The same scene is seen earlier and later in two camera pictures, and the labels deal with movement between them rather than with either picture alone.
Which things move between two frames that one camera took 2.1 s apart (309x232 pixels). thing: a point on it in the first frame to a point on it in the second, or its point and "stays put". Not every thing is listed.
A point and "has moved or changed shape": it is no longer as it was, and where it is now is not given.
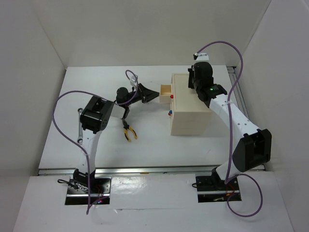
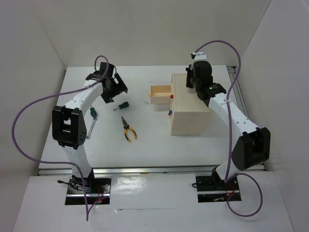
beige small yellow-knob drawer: [165, 94] has moved or changed shape
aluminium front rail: [206, 169] stays put
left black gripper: [145, 94] to [120, 87]
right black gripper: [190, 71] stays put
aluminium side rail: [238, 95] stays put
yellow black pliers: [127, 127] stays put
